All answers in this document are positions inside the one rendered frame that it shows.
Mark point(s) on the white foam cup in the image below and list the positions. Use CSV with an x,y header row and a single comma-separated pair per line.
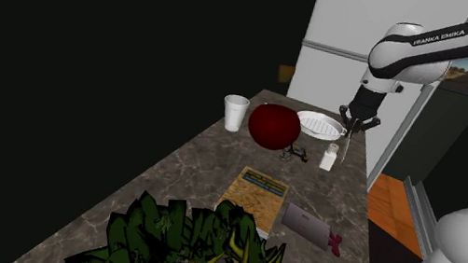
x,y
234,112

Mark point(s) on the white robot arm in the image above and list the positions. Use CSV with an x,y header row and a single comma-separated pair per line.
x,y
466,255

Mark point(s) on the green leafy plant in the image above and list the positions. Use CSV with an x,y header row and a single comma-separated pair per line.
x,y
185,252

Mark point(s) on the brown book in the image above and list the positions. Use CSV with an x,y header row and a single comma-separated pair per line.
x,y
257,196

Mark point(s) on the white ridged dish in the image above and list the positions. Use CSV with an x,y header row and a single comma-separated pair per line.
x,y
320,125

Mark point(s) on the white refrigerator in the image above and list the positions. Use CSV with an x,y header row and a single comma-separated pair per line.
x,y
344,32

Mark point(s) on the small dark key bunch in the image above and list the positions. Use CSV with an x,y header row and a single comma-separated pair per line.
x,y
296,152

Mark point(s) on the thin silver knife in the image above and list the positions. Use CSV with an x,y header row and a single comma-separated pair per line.
x,y
346,146

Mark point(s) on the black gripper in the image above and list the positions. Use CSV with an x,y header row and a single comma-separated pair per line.
x,y
366,103

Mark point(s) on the dark red ball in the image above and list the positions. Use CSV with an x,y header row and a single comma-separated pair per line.
x,y
274,126

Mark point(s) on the white salt shaker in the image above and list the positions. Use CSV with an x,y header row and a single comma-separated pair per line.
x,y
329,158

